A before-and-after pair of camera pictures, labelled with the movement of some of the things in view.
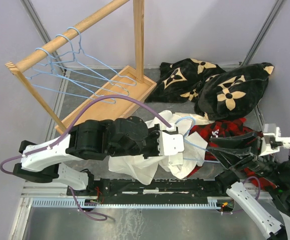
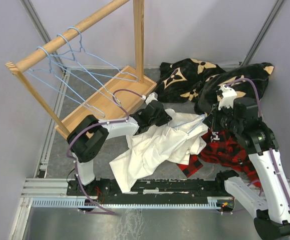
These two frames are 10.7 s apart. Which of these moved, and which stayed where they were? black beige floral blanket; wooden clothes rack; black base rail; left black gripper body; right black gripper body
Moved: right black gripper body; left black gripper body
Stayed: black beige floral blanket; wooden clothes rack; black base rail
